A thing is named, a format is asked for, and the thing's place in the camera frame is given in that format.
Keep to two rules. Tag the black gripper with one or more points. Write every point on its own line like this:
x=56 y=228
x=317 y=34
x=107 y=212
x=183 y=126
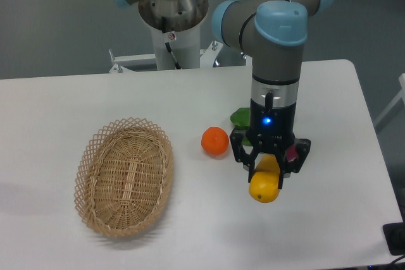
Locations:
x=271 y=131

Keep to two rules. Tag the yellow mango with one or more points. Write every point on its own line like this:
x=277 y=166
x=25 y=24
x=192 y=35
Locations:
x=263 y=186

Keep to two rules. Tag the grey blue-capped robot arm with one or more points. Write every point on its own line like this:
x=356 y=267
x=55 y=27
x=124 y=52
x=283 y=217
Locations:
x=272 y=33

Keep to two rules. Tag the woven wicker basket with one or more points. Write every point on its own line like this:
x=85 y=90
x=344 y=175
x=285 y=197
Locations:
x=124 y=178

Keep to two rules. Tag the dark red fruit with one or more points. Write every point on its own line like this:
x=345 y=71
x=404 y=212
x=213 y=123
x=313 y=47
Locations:
x=291 y=154

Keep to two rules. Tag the green vegetable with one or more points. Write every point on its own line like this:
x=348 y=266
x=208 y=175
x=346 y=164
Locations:
x=241 y=120

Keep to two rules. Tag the orange fruit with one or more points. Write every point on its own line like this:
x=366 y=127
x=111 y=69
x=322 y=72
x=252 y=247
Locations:
x=215 y=141

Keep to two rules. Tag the black device at table edge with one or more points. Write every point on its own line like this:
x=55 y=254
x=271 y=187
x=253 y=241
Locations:
x=394 y=236

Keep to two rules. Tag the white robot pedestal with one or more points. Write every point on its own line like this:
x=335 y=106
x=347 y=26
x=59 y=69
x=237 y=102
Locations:
x=175 y=27

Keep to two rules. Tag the white frame at right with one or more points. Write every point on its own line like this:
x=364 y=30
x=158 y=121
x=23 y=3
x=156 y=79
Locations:
x=391 y=110

